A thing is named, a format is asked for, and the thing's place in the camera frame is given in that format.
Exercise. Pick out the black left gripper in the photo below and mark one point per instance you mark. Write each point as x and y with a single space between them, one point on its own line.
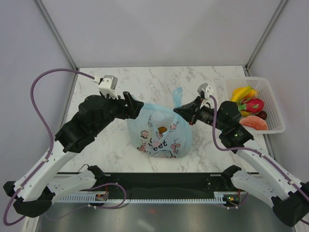
132 110

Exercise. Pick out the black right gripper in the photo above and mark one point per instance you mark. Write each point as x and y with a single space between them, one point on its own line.
189 111

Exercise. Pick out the light blue plastic bag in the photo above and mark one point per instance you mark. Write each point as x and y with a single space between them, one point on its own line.
144 135

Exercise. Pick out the yellow fake banana bunch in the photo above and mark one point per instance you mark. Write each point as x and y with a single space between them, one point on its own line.
240 94

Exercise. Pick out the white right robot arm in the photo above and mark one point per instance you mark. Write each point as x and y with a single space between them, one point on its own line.
285 194

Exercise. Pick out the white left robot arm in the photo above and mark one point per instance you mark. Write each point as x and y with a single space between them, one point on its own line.
34 193

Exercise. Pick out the red fake dragon fruit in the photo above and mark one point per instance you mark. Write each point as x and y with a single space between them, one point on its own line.
251 105

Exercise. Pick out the orange fake peach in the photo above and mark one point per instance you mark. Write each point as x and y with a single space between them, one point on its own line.
253 94

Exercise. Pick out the fake watermelon slice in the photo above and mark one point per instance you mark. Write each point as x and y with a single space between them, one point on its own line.
254 122

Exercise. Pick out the dark purple fake plum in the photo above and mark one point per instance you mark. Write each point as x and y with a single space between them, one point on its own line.
262 115

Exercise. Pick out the white plastic fruit basket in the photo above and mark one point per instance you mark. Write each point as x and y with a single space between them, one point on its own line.
274 118

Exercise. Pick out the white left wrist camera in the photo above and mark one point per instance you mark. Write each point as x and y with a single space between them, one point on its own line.
107 85

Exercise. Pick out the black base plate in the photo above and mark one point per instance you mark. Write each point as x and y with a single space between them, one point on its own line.
169 186

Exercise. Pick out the right aluminium corner post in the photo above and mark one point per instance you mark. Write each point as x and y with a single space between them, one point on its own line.
267 31

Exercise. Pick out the aluminium corner post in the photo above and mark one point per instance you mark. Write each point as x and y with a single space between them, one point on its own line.
55 33
267 31

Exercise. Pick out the left aluminium corner post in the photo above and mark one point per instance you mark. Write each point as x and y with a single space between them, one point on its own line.
55 33

